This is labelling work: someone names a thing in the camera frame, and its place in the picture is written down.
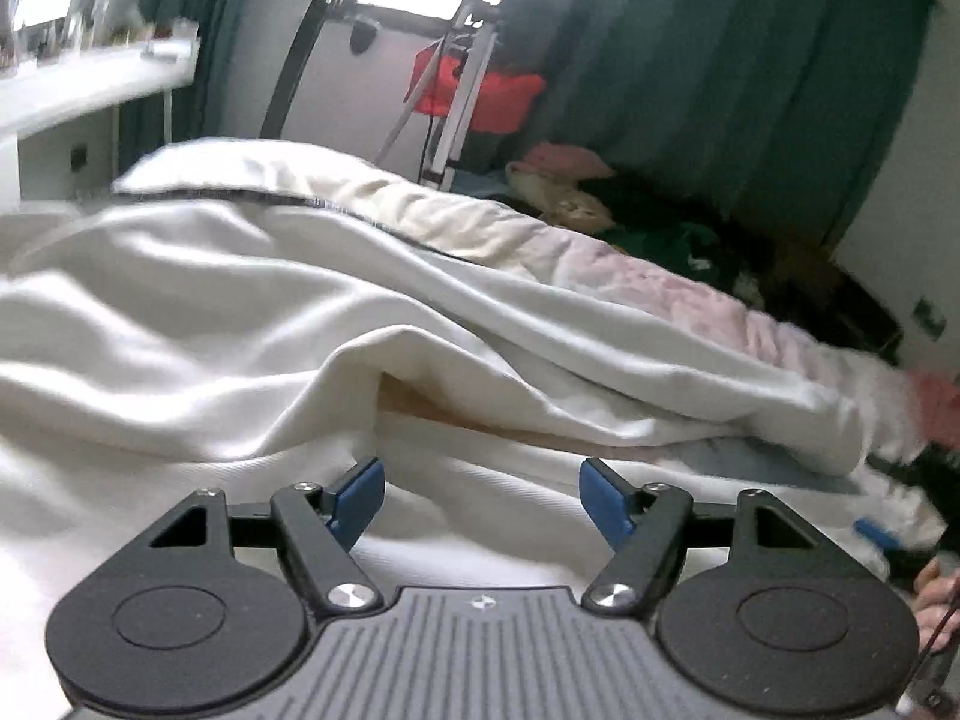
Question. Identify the wall socket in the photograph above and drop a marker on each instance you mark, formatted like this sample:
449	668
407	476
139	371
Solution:
79	157

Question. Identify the row of small shelf items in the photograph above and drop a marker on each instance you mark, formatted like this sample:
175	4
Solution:
90	34

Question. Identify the pile of mixed clothes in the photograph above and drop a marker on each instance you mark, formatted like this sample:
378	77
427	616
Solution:
592	195

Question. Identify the white garment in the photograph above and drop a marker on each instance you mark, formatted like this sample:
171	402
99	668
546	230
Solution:
247	330

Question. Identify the white shelf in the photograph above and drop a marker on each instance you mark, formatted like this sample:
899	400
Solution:
82	86

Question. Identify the pink cloth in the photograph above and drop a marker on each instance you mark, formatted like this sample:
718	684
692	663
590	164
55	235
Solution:
937	401

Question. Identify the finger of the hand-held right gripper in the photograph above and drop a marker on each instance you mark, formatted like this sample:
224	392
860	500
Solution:
874	532

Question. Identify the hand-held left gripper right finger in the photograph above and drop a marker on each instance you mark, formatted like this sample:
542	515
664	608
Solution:
604	496

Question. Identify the red bag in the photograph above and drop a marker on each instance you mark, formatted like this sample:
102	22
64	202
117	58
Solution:
495	94

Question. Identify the green curtain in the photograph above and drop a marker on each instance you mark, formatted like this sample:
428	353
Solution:
225	22
720	67

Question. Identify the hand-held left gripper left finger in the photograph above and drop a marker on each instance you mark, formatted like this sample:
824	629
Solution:
361	496

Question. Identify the silver camera tripod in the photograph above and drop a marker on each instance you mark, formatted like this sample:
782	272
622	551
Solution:
465	82

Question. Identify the black curved pole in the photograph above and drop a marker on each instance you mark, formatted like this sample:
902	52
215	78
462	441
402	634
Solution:
300	52

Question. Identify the pale pink blanket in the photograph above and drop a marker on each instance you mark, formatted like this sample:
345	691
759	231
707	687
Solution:
675	300

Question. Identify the person's right hand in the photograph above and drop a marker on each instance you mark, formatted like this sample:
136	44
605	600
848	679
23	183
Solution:
937	594

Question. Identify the cream duvet with dark piping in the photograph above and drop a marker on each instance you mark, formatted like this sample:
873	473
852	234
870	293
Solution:
352	191

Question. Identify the white bed sheet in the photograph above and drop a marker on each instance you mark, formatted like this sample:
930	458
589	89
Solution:
480	532

